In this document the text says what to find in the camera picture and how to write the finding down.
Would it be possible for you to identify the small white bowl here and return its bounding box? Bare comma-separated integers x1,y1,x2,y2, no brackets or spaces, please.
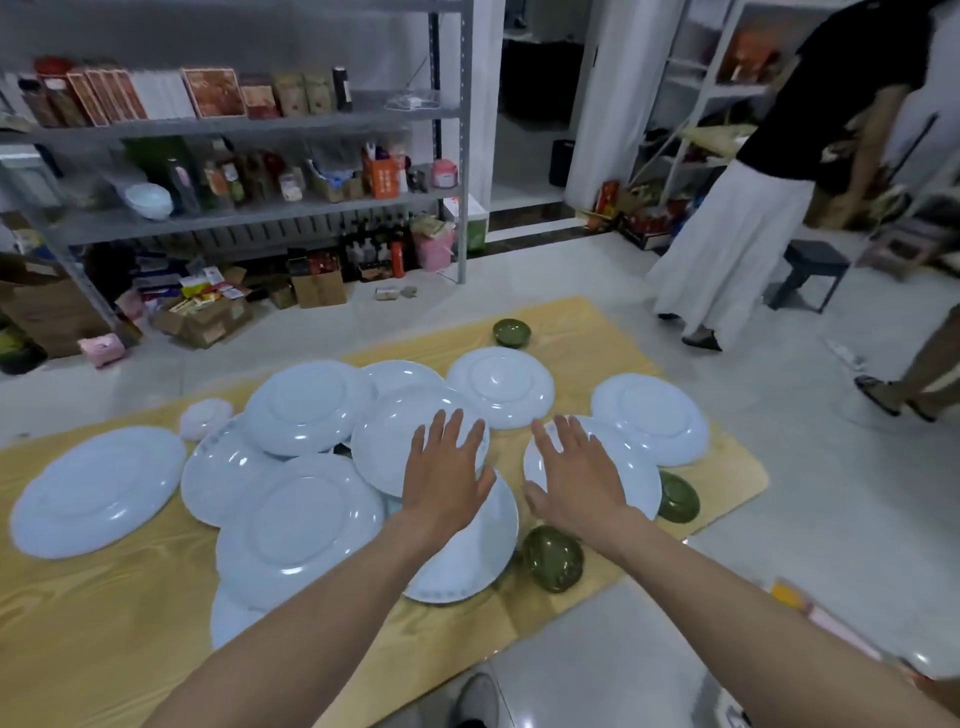
178,397,234,444

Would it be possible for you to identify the pile of red boxes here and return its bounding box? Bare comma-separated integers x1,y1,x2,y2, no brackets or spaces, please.
583,178,680,253

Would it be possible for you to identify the person's left forearm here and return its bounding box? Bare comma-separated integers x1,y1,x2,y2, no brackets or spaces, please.
141,517,451,728

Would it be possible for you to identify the person's grey shoe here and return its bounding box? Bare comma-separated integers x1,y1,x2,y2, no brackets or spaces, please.
453,672,501,728

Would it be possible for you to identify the person's left hand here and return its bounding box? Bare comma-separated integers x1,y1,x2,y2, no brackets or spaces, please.
401,408,498,543

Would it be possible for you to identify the black bin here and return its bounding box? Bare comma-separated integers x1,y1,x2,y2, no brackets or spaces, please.
548,138,576,189

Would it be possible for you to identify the spread of white plates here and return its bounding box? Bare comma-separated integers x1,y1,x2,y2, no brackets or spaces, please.
9,346,712,651

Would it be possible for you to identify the grey metal shelf rack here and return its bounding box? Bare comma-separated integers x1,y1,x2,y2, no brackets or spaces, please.
0,0,475,348

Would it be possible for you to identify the pink bag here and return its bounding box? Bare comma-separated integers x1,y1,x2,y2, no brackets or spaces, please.
411,216,458,273

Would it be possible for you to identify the orange carton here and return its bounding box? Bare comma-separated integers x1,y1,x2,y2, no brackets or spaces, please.
363,153,402,201

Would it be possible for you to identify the person's right hand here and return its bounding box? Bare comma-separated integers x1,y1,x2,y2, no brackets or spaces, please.
522,414,632,550

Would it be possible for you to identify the row of packaged boxes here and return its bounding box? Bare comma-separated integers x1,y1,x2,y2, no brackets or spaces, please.
16,56,355,130

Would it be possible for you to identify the dark small stool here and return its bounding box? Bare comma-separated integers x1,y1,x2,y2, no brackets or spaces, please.
765,239,853,315

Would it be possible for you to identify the yellow and pink packet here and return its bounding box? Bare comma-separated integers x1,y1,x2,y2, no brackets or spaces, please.
769,577,888,663

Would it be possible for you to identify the small brown cardboard box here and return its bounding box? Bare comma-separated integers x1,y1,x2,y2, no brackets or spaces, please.
290,258,348,311

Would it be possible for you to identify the person's right forearm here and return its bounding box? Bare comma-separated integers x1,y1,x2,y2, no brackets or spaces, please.
596,510,960,728

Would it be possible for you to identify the open cardboard box with packets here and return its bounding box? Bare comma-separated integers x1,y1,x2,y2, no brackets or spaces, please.
152,285,254,351

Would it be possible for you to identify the white metal shelf rack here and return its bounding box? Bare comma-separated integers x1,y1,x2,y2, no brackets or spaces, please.
628,0,834,226

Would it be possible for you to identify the row of dark bottles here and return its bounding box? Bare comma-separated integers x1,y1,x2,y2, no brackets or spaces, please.
339,216,415,284

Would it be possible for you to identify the large brown cardboard box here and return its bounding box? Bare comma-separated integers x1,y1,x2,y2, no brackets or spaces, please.
0,253,115,360

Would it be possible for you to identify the white and green box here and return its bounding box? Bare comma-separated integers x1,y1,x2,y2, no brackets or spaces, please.
441,194,491,254

